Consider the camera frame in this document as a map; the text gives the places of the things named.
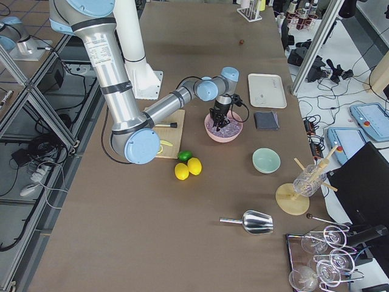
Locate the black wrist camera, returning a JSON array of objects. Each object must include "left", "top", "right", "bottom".
[{"left": 232, "top": 94, "right": 246, "bottom": 107}]

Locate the pink bowl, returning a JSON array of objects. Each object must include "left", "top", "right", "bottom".
[{"left": 204, "top": 111, "right": 243, "bottom": 143}]

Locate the yellow lemon upper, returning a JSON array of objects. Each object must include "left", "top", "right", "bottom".
[{"left": 187, "top": 158, "right": 202, "bottom": 175}]

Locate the bamboo cutting board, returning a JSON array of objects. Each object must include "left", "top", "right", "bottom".
[{"left": 154, "top": 109, "right": 185, "bottom": 159}]

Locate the metal ice scoop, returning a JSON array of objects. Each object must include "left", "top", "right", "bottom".
[{"left": 219, "top": 210, "right": 274, "bottom": 235}]

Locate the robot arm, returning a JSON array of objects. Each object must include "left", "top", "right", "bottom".
[
  {"left": 1, "top": 16, "right": 52, "bottom": 61},
  {"left": 49, "top": 1, "right": 239, "bottom": 164}
]

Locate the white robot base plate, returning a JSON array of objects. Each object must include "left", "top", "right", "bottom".
[{"left": 125, "top": 59, "right": 164, "bottom": 100}]

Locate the aluminium frame post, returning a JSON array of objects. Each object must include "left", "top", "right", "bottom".
[{"left": 291, "top": 0, "right": 345, "bottom": 96}]

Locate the green lime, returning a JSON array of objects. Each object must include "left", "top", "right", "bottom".
[{"left": 177, "top": 150, "right": 193, "bottom": 162}]

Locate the cream rabbit tray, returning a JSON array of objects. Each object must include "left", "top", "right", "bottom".
[{"left": 248, "top": 73, "right": 287, "bottom": 109}]

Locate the wine glass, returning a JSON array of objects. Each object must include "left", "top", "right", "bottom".
[{"left": 289, "top": 266, "right": 318, "bottom": 291}]

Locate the glass cup on stand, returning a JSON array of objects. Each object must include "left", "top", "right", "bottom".
[{"left": 293, "top": 165, "right": 326, "bottom": 197}]

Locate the steel muddler black tip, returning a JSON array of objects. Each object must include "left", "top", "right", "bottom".
[{"left": 155, "top": 122, "right": 178, "bottom": 128}]

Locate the yellow lemon lower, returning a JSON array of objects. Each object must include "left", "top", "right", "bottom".
[{"left": 174, "top": 162, "right": 189, "bottom": 181}]

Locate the wooden cup stand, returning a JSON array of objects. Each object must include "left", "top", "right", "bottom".
[{"left": 275, "top": 145, "right": 338, "bottom": 215}]

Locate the grey folded cloth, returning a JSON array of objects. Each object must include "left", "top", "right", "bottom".
[{"left": 254, "top": 111, "right": 280, "bottom": 130}]

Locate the blue teach pendant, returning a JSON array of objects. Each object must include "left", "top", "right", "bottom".
[
  {"left": 349, "top": 103, "right": 388, "bottom": 142},
  {"left": 327, "top": 127, "right": 370, "bottom": 165}
]

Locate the yellow lemon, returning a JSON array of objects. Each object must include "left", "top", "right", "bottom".
[
  {"left": 174, "top": 162, "right": 189, "bottom": 181},
  {"left": 187, "top": 158, "right": 202, "bottom": 175}
]

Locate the pile of clear ice cubes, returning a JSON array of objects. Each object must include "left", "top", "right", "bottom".
[{"left": 205, "top": 118, "right": 241, "bottom": 138}]

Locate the green ceramic bowl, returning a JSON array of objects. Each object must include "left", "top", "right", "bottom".
[{"left": 252, "top": 148, "right": 281, "bottom": 174}]

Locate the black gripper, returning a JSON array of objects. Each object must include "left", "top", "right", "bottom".
[{"left": 210, "top": 102, "right": 230, "bottom": 131}]

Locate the black monitor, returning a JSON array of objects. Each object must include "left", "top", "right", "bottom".
[{"left": 327, "top": 142, "right": 388, "bottom": 226}]

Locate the black tray with glasses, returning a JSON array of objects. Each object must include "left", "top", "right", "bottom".
[{"left": 286, "top": 226, "right": 365, "bottom": 291}]

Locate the white wire rack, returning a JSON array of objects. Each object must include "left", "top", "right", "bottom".
[{"left": 236, "top": 0, "right": 262, "bottom": 23}]

